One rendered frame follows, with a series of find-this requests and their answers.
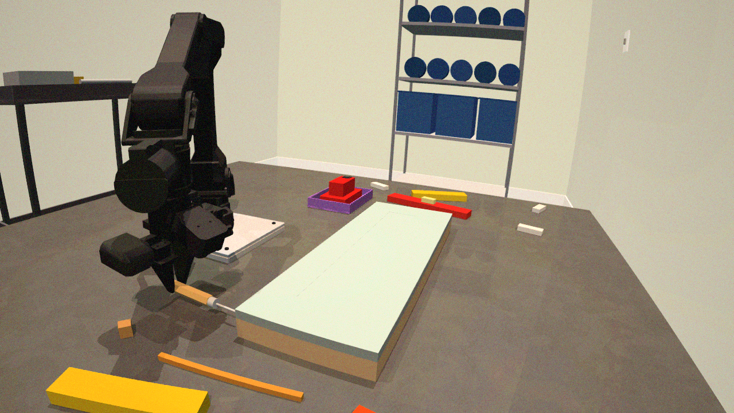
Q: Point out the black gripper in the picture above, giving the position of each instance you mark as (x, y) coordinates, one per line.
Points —
(130, 255)

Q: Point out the orange long thin bar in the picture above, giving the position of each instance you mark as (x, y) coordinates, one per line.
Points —
(230, 378)

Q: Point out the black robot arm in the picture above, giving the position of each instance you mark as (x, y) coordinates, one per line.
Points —
(170, 103)

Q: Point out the purple shallow tray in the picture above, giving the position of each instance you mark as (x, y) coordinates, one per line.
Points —
(314, 201)

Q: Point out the yellow flat bar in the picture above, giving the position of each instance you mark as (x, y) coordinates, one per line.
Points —
(439, 195)
(100, 393)

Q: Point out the awl with yellow-brown wooden handle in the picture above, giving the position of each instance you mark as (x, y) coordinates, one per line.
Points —
(198, 296)

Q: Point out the orange-handled awl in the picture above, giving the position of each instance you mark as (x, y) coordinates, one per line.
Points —
(361, 409)

